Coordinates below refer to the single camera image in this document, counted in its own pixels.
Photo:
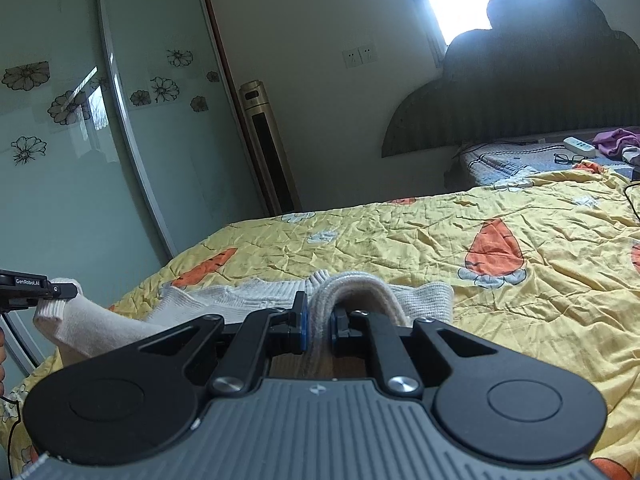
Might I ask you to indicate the gold tower air conditioner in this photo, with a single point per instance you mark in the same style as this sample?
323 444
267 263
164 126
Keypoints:
270 150

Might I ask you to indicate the white knit sweater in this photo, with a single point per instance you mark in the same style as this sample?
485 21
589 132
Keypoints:
200 302

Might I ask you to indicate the patterned grey bed sheet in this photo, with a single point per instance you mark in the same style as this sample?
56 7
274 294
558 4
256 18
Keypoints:
505 162

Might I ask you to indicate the white remote control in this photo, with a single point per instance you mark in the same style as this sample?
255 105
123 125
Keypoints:
580 147

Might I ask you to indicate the white wall socket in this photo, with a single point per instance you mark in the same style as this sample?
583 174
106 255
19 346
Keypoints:
368 54
352 57

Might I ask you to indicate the black eyeglasses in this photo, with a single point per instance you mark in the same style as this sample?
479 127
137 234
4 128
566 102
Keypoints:
567 159

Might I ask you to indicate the glass wardrobe door flower print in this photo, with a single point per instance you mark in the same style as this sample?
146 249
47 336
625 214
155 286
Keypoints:
190 160
60 200

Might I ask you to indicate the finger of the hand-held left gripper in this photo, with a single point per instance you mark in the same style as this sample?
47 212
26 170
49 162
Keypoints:
62 290

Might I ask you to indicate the yellow carrot print quilt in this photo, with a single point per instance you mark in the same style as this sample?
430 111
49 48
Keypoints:
400 240

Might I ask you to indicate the purple cloth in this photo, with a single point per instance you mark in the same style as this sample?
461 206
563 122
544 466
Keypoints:
612 142

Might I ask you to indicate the dark cloud-shaped headboard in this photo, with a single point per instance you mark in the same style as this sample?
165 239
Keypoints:
525 85

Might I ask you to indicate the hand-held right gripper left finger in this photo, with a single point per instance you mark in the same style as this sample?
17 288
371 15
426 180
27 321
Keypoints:
301 327

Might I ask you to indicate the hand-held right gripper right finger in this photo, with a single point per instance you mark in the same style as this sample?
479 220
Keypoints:
335 332

